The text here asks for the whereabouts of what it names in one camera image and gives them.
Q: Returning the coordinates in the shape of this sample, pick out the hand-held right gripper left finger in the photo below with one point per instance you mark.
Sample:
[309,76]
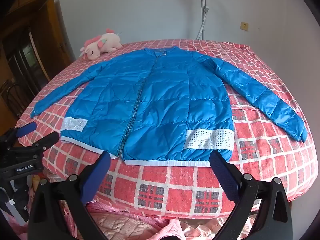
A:
[96,177]

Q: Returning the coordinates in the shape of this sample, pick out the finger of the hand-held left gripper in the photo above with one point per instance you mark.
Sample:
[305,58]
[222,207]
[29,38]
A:
[26,128]
[46,141]

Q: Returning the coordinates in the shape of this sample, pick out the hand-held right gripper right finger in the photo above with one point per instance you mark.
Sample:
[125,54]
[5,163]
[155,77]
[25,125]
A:
[225,177]

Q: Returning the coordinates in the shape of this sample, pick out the blue puffer jacket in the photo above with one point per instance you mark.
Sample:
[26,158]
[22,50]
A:
[160,100]

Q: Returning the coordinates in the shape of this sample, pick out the dark metal chair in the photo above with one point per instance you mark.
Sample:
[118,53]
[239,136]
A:
[11,97]

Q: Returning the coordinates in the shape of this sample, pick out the red plaid blanket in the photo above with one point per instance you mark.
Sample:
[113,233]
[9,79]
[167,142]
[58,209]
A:
[262,160]

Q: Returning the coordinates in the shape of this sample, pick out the person's pink knit clothing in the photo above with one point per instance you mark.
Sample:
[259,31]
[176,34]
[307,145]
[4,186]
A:
[120,226]

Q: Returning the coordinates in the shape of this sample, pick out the brown wooden wardrobe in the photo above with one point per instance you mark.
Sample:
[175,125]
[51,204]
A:
[27,45]

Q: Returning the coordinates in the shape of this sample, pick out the pink plush toy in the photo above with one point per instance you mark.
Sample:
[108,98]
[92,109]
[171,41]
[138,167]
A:
[100,45]

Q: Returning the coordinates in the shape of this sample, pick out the grey garment steamer pole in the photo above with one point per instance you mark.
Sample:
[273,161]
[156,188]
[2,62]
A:
[203,10]

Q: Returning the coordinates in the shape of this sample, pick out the yellowed wall socket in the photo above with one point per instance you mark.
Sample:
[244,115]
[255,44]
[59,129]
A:
[244,25]

